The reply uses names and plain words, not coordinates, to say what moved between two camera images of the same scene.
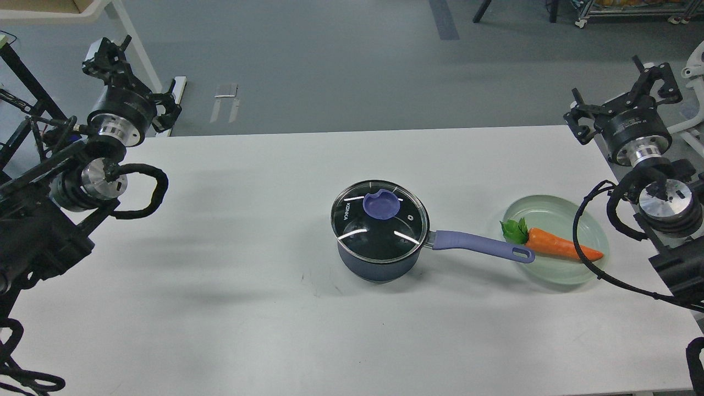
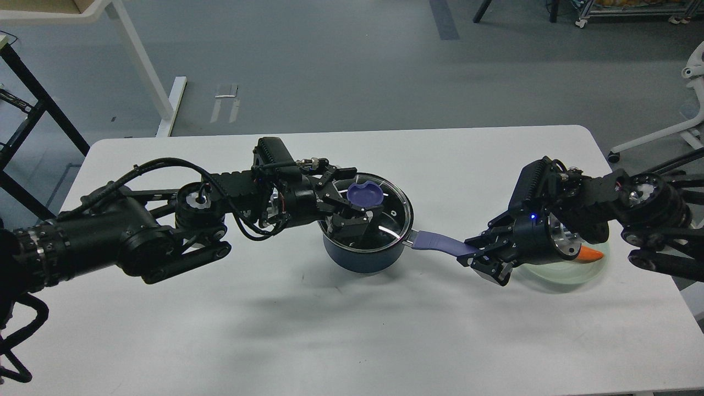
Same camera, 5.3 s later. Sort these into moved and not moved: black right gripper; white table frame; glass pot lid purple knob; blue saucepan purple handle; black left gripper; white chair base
Moved: glass pot lid purple knob; blue saucepan purple handle; black right gripper; black left gripper
Not moved: white chair base; white table frame
